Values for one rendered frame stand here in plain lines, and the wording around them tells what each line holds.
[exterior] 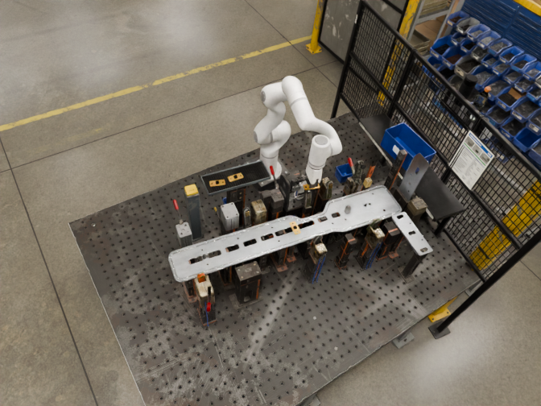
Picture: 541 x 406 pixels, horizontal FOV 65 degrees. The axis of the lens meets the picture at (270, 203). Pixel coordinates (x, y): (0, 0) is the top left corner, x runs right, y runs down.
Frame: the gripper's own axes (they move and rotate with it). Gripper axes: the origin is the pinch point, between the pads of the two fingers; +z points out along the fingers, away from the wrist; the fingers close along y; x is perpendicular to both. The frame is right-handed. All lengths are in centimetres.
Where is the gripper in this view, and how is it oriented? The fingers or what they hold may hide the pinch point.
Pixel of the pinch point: (311, 183)
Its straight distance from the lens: 224.2
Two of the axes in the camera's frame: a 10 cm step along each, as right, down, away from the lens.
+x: 9.6, -1.8, 2.0
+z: -0.6, 5.9, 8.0
